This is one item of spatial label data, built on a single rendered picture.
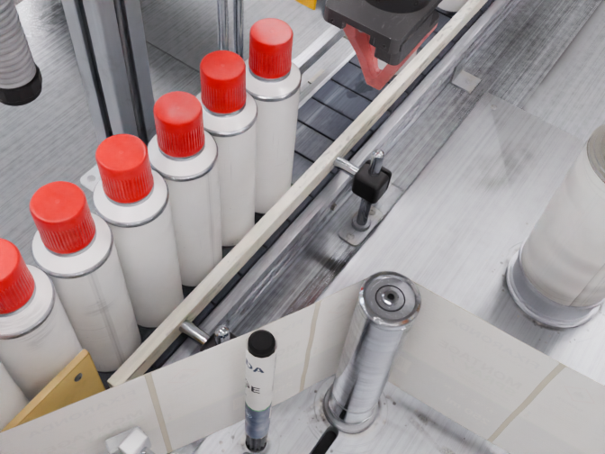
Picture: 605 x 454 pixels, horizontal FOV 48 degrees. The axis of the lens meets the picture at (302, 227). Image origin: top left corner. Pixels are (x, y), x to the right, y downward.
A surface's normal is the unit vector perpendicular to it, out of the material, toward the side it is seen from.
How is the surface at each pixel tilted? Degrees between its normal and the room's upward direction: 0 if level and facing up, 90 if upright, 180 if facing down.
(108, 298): 90
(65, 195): 3
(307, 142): 0
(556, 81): 0
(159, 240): 90
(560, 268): 89
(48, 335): 90
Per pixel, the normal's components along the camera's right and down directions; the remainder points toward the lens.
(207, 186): 0.77, 0.55
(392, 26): 0.07, -0.56
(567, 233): -0.86, 0.35
